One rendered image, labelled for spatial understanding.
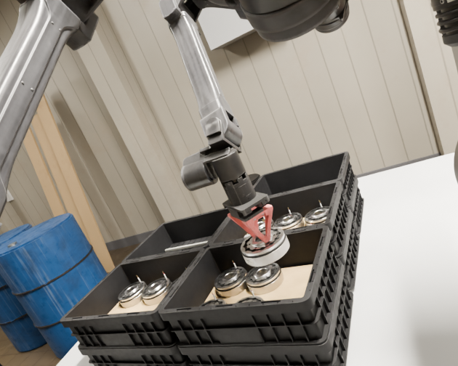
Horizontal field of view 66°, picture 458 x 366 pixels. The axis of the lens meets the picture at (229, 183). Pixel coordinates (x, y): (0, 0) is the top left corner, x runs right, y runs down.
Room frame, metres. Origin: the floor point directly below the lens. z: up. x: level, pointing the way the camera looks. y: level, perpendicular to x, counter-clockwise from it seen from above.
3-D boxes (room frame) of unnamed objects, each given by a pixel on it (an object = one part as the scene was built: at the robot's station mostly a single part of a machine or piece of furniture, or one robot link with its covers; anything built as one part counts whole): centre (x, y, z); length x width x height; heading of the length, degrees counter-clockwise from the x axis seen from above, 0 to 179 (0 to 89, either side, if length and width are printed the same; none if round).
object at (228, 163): (0.71, -0.01, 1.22); 0.07 x 0.06 x 0.07; 64
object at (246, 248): (0.71, -0.01, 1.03); 0.10 x 0.10 x 0.01
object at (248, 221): (0.69, -0.02, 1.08); 0.07 x 0.07 x 0.09; 20
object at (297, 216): (1.14, -0.13, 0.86); 0.10 x 0.10 x 0.01
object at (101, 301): (1.02, 0.40, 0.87); 0.40 x 0.30 x 0.11; 60
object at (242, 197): (0.70, -0.01, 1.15); 0.10 x 0.07 x 0.07; 20
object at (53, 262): (2.88, 1.80, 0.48); 1.30 x 0.80 x 0.96; 67
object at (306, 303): (0.82, 0.05, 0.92); 0.40 x 0.30 x 0.02; 60
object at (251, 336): (0.82, 0.05, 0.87); 0.40 x 0.30 x 0.11; 60
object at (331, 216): (1.08, -0.10, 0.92); 0.40 x 0.30 x 0.02; 60
